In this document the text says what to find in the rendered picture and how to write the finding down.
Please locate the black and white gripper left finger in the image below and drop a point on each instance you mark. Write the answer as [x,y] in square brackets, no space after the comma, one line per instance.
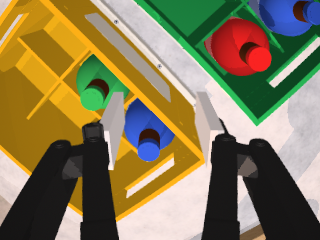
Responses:
[38,210]

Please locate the green plastic crate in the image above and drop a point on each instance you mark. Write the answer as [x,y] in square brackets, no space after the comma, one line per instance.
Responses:
[199,19]

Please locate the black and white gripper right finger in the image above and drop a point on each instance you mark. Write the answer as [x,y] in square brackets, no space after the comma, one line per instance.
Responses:
[282,209]

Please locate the yellow crate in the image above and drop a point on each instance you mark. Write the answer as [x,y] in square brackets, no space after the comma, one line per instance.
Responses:
[52,34]

